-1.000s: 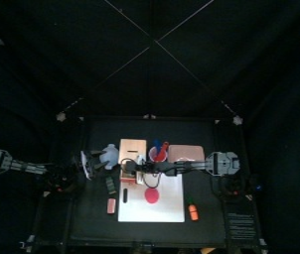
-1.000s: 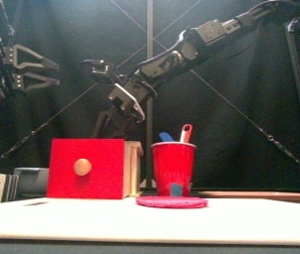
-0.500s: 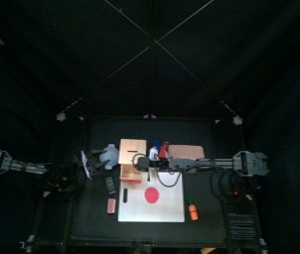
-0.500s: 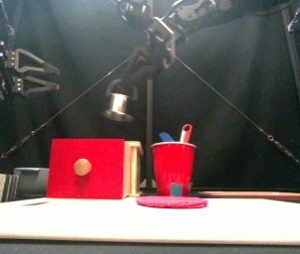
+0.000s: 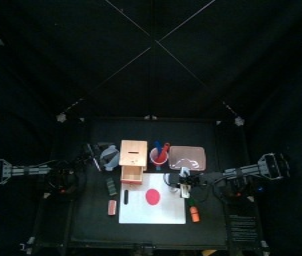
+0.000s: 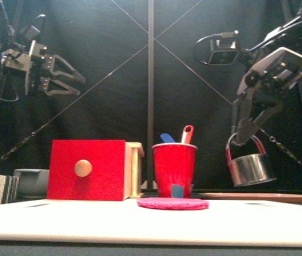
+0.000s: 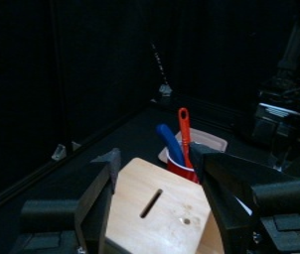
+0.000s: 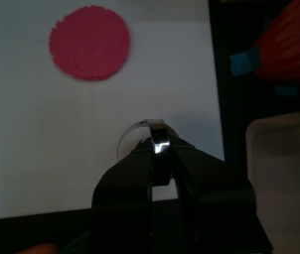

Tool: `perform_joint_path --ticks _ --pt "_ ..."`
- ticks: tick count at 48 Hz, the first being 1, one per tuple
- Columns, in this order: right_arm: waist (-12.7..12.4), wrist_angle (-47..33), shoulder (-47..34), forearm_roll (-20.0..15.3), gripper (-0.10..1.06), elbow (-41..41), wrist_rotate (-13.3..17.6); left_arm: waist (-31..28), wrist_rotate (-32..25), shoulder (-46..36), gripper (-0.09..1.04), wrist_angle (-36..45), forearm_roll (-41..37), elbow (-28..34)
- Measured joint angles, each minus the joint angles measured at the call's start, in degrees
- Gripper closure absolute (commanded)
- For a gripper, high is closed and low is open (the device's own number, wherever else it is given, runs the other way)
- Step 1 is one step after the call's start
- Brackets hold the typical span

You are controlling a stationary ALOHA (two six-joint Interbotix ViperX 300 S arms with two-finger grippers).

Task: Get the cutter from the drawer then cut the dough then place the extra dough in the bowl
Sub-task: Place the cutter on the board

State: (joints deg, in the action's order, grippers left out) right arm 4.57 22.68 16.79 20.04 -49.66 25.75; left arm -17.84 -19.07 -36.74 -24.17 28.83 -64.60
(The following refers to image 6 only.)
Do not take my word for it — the pink flat dough disc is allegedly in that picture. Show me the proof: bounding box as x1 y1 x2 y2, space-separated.
136 197 210 211

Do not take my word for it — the small blue piece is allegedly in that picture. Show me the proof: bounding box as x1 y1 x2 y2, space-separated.
171 184 186 199

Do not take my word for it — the brown wooden tray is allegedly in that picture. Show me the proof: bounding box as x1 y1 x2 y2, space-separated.
198 192 302 205

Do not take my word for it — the wooden drawer box housing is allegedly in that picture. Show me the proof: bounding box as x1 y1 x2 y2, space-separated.
124 141 146 199

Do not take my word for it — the round metal dough cutter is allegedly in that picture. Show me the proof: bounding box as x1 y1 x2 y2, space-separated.
224 132 278 188

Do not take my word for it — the thin diagonal brace wire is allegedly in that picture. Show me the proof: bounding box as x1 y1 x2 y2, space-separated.
108 0 302 183
0 0 206 175

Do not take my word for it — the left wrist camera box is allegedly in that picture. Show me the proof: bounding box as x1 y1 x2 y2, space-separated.
17 13 48 43

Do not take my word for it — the blue utensil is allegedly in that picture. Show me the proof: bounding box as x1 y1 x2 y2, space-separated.
159 132 176 144

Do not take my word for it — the blue bowl with handles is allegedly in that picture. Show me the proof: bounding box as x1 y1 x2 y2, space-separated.
12 168 51 198

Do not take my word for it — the vertical metal frame pole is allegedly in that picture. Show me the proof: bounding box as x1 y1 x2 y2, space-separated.
146 0 156 192

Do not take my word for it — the black camera cable loop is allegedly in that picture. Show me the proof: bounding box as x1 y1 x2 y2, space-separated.
191 33 214 65

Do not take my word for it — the white cutting board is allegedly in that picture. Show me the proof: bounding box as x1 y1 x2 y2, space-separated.
0 198 302 249

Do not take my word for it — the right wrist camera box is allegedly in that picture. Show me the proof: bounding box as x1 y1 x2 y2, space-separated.
206 30 240 66

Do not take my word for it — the wooden drawer with red front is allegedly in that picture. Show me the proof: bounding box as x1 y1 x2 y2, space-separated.
45 139 132 202

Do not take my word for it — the red plastic cup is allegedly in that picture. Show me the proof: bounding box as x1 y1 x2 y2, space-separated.
151 142 199 199

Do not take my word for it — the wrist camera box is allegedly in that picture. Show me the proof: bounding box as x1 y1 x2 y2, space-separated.
17 13 48 43
206 30 240 66

